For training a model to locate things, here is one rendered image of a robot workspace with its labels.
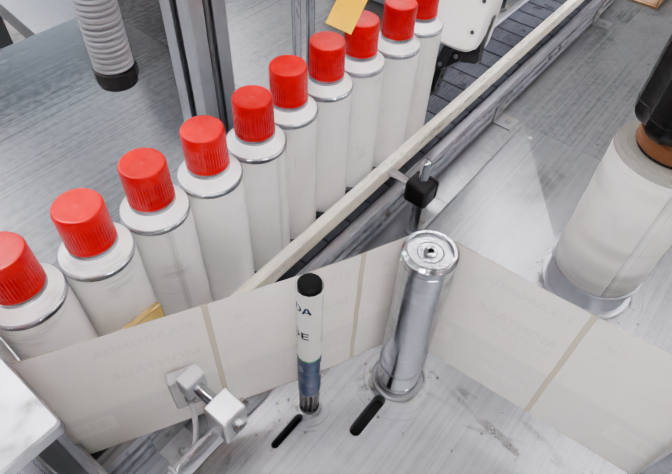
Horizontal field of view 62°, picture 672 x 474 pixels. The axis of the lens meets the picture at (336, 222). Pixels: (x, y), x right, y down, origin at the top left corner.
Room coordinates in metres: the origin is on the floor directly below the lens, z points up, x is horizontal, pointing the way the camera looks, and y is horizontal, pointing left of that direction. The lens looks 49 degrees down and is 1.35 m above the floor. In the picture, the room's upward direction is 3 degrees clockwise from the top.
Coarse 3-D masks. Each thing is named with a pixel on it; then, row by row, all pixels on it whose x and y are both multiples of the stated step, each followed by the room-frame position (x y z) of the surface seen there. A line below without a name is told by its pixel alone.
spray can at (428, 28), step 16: (416, 0) 0.55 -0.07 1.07; (432, 0) 0.55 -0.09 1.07; (416, 16) 0.55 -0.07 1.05; (432, 16) 0.55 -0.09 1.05; (416, 32) 0.54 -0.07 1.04; (432, 32) 0.55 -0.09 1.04; (432, 48) 0.55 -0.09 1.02; (432, 64) 0.55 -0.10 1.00; (416, 80) 0.54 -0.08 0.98; (416, 96) 0.54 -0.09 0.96; (416, 112) 0.55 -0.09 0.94; (416, 128) 0.55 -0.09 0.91
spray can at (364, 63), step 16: (368, 16) 0.49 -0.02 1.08; (352, 32) 0.47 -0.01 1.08; (368, 32) 0.47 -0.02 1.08; (352, 48) 0.47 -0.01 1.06; (368, 48) 0.47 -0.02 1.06; (352, 64) 0.47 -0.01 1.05; (368, 64) 0.47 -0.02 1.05; (384, 64) 0.48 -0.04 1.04; (368, 80) 0.46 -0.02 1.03; (352, 96) 0.46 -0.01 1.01; (368, 96) 0.47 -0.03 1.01; (352, 112) 0.46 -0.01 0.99; (368, 112) 0.47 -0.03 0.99; (352, 128) 0.46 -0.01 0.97; (368, 128) 0.47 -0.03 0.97; (352, 144) 0.46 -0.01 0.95; (368, 144) 0.47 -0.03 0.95; (352, 160) 0.46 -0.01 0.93; (368, 160) 0.47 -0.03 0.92; (352, 176) 0.46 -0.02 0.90
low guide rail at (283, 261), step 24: (576, 0) 0.90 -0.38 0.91; (552, 24) 0.83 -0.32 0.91; (528, 48) 0.76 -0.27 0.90; (504, 72) 0.70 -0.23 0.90; (432, 120) 0.56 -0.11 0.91; (408, 144) 0.51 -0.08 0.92; (384, 168) 0.47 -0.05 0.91; (360, 192) 0.43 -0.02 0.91; (336, 216) 0.39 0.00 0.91; (312, 240) 0.36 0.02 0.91; (288, 264) 0.33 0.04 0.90; (240, 288) 0.29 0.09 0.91
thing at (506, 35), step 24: (528, 0) 0.96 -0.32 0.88; (552, 0) 0.96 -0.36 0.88; (504, 24) 0.87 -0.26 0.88; (528, 24) 0.88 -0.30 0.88; (504, 48) 0.80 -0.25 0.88; (456, 72) 0.72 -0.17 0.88; (480, 72) 0.73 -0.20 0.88; (432, 96) 0.66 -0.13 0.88; (456, 96) 0.66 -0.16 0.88; (480, 96) 0.67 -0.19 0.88; (456, 120) 0.61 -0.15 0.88; (432, 144) 0.55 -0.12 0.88; (408, 168) 0.51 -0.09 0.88; (384, 192) 0.48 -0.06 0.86; (96, 456) 0.15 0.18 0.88
